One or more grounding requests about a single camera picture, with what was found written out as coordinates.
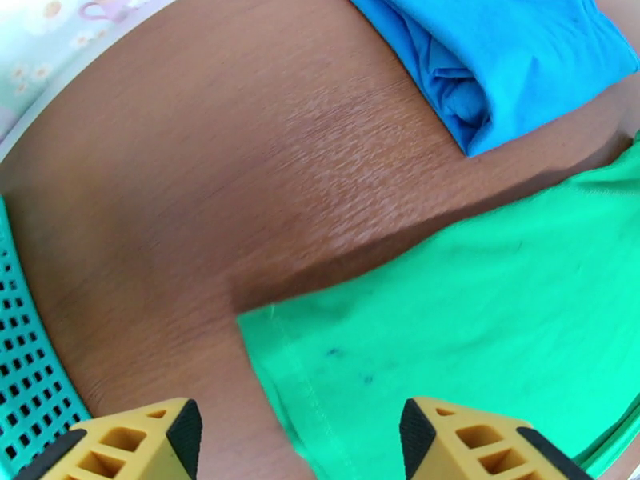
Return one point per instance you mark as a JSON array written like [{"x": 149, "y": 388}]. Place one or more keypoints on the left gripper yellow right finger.
[{"x": 450, "y": 448}]

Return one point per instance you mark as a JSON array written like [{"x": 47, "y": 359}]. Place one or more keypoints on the blue t-shirt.
[{"x": 525, "y": 58}]

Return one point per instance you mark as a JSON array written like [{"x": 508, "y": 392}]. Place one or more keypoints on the teal plastic basket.
[{"x": 30, "y": 368}]

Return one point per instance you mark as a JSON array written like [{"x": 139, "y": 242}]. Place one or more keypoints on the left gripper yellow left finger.
[{"x": 125, "y": 443}]

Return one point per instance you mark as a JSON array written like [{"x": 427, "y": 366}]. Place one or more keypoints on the green t-shirt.
[{"x": 475, "y": 318}]

